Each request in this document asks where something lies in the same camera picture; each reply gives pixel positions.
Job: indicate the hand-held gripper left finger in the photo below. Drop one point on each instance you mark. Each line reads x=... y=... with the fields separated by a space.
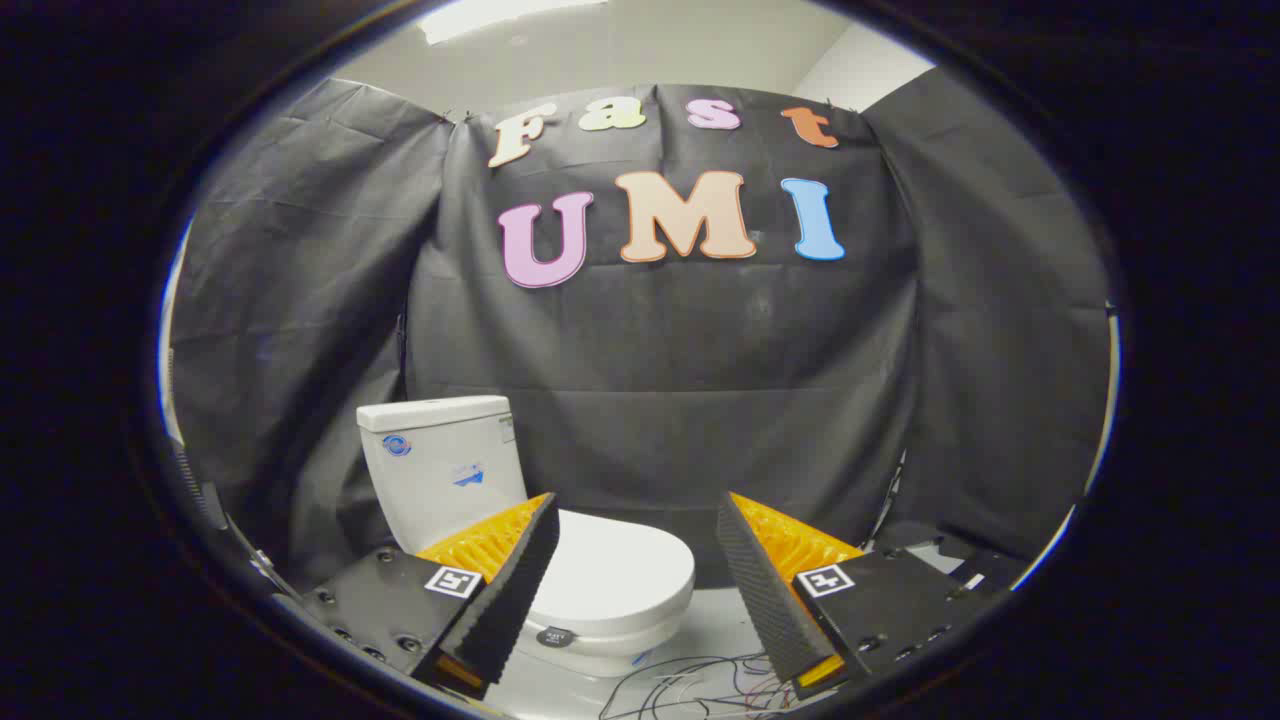
x=515 y=590

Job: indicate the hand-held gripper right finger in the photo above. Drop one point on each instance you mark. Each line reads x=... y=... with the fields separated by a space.
x=760 y=600

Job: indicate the white toilet with tank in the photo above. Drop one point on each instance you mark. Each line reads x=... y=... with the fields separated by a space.
x=440 y=470

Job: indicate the black backdrop cloth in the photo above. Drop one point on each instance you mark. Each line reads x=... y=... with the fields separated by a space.
x=680 y=350

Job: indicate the ceiling light panel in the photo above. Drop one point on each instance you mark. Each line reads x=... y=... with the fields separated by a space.
x=500 y=15

